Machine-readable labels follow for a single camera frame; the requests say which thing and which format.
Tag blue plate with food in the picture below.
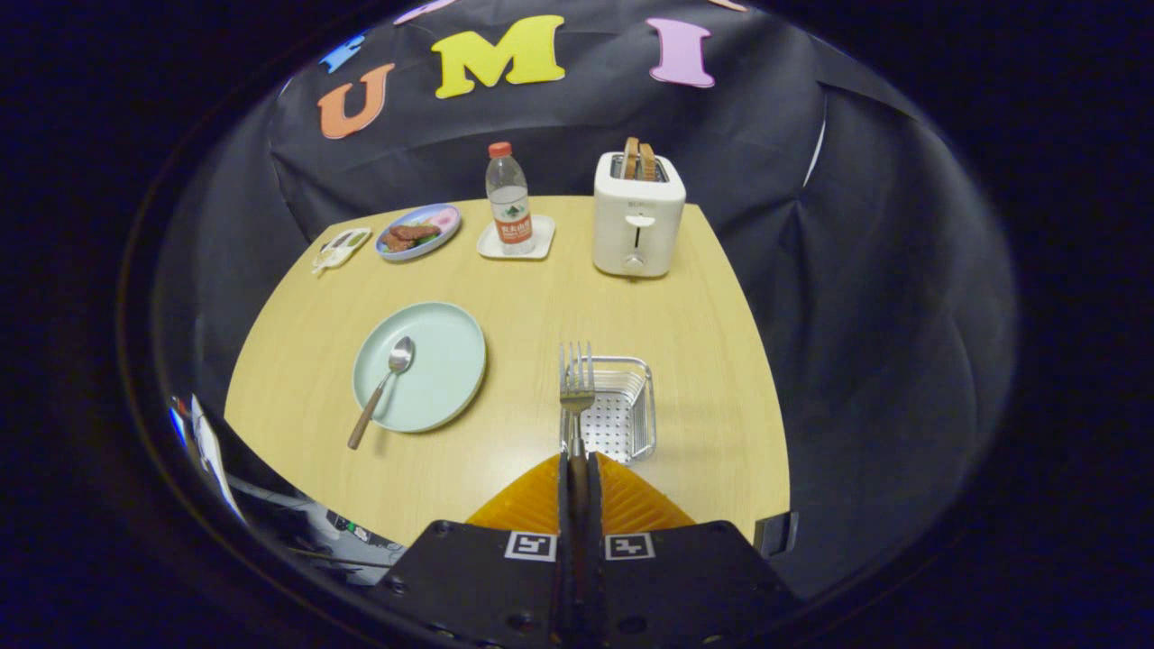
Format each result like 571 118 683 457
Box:
375 203 462 262

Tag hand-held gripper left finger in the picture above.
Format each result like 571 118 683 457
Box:
371 453 578 649

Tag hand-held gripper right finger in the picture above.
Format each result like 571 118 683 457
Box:
577 453 799 649

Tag wooden handled metal spoon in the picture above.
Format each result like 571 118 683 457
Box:
348 335 416 451

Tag white toaster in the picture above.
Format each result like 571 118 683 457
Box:
592 151 687 279

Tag white paper sheets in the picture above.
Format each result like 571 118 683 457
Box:
188 395 246 522

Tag white square coaster tray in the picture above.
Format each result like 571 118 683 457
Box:
477 215 556 261

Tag wooden handled metal fork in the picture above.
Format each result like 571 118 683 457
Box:
559 341 596 528

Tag small white sauce dish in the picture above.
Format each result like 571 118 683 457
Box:
312 227 372 275

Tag clear water bottle red cap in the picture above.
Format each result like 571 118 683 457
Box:
486 142 535 256

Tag metal wire basket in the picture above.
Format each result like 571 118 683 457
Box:
561 356 656 463

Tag pale green plate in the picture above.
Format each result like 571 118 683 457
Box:
353 302 488 434

